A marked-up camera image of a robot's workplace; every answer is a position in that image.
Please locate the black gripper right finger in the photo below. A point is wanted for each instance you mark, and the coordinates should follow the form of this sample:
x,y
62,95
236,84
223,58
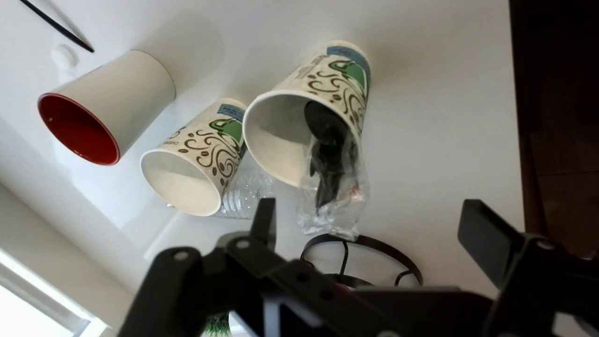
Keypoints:
x,y
493,240

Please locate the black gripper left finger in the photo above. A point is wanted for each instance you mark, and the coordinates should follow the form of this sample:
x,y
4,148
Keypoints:
x,y
263,221

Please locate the white mug red interior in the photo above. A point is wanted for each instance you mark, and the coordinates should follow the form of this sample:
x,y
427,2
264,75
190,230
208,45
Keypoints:
x,y
118,99

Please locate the crumpled clear plastic wrapper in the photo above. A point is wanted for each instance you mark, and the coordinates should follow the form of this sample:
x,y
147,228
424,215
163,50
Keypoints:
x,y
250,187

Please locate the black cutlery in plastic wrap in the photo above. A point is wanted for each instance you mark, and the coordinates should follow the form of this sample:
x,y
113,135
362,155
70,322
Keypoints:
x,y
328,168

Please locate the empty patterned paper cup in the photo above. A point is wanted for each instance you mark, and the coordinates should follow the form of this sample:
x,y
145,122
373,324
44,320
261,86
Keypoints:
x,y
206,150

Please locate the patterned paper cup with cutlery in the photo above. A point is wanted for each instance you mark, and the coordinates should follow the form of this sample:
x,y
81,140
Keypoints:
x,y
324,80

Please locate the dark wood cabinet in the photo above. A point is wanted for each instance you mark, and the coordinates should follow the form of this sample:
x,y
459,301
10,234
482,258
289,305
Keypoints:
x,y
562,93

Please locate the small white packet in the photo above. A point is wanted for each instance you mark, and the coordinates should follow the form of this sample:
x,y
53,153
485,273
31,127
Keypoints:
x,y
64,56

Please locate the black plastic fork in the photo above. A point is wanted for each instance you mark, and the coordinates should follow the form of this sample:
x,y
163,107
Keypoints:
x,y
62,32

